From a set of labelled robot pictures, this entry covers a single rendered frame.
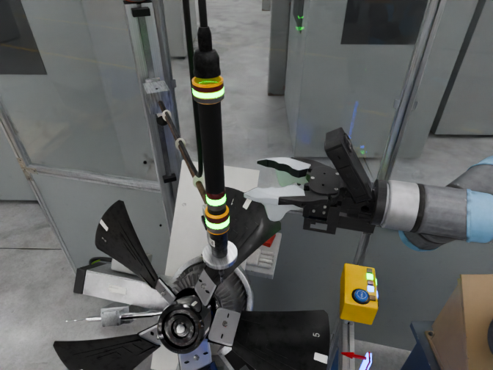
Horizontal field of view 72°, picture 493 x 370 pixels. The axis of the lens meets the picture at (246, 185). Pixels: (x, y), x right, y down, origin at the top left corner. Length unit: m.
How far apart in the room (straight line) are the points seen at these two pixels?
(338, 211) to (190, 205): 0.68
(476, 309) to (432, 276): 0.77
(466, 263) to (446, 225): 1.22
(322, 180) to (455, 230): 0.20
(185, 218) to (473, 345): 0.85
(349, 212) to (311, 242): 1.09
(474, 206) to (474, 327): 0.55
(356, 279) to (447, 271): 0.68
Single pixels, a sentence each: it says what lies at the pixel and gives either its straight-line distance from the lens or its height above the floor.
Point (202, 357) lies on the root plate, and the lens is 0.99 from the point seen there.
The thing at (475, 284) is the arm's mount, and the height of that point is 1.27.
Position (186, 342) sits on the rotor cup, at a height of 1.19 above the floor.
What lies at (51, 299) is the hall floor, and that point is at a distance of 2.72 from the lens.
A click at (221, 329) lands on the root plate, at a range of 0.92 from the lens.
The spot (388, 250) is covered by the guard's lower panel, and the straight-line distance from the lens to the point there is 1.67.
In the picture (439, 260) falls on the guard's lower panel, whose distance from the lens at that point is 1.74.
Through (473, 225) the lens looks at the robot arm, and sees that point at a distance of 0.57.
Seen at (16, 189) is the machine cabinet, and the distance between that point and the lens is 3.50.
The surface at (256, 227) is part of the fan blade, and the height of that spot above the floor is 1.41.
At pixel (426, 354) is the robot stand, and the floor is 1.00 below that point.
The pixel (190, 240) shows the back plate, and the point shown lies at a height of 1.17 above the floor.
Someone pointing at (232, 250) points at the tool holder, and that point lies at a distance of 0.70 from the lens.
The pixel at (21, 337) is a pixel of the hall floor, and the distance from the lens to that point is 2.63.
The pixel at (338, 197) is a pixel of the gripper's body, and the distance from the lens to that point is 0.53.
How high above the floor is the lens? 1.99
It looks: 38 degrees down
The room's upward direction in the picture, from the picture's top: straight up
